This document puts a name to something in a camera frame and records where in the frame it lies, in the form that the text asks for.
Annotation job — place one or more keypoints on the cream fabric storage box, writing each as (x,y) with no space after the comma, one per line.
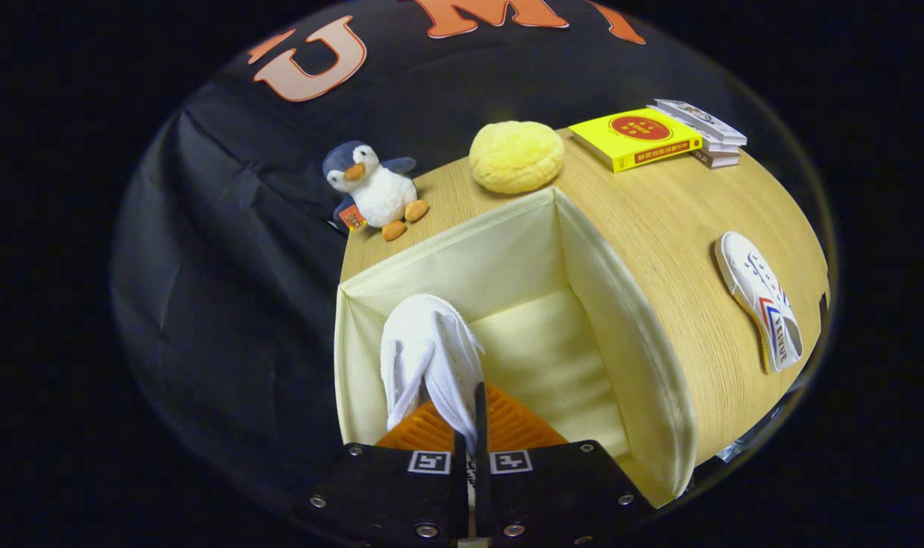
(508,259)

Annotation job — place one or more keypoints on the white canvas shoe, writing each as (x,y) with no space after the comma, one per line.
(759,297)
(424,342)

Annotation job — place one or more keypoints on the yellow book with red circle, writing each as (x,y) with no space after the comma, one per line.
(637,129)

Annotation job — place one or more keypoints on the penguin plush toy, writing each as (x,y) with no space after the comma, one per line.
(382,194)

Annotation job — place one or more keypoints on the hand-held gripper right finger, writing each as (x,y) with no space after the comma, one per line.
(480,438)

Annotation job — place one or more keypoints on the round yellow plush cushion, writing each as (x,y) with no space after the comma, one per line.
(515,156)

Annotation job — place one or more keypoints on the black backdrop cloth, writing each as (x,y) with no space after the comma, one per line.
(226,266)

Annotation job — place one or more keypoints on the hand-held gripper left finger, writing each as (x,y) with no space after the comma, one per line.
(401,495)

